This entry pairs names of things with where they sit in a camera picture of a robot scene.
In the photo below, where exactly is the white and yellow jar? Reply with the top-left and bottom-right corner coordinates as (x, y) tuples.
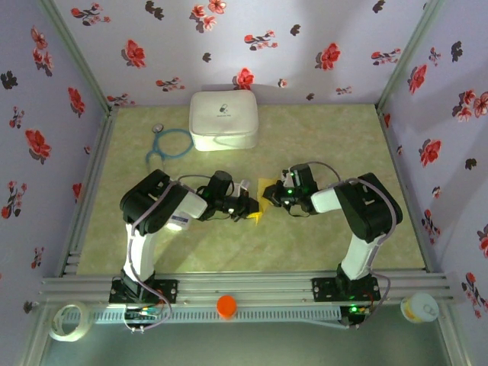
(400, 292), (440, 325)

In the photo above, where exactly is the white medical pouch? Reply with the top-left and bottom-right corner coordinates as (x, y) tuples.
(188, 89), (260, 153)

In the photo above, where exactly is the aluminium side rail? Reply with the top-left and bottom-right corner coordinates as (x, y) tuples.
(375, 104), (436, 274)
(56, 106), (120, 278)

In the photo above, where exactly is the aluminium frame post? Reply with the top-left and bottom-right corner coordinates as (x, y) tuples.
(375, 0), (446, 111)
(37, 0), (120, 114)

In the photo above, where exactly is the white slotted cable duct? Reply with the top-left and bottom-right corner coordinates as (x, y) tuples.
(89, 307), (343, 326)

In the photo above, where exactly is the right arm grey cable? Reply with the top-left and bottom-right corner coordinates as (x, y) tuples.
(304, 160), (404, 329)

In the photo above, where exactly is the clear tape roll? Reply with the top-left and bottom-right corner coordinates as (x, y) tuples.
(48, 300), (93, 343)

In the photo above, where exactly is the yellow square paper sheet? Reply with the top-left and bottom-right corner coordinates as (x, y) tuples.
(246, 175), (284, 226)

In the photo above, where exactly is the orange round cap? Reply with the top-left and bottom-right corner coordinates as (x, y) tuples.
(216, 294), (239, 321)

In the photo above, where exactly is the blue stethoscope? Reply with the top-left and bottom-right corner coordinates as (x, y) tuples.
(145, 123), (194, 176)

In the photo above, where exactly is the white packet with blue label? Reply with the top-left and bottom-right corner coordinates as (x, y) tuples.
(165, 213), (191, 232)

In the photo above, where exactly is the small electronics board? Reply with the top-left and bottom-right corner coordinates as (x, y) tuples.
(124, 304), (163, 323)
(348, 303), (373, 318)

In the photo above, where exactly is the aluminium mounting rail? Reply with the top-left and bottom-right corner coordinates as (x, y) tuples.
(37, 270), (458, 307)

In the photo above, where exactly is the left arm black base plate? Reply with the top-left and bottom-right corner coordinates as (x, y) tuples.
(108, 278), (180, 305)

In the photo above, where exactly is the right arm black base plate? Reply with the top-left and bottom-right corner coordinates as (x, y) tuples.
(311, 277), (382, 303)

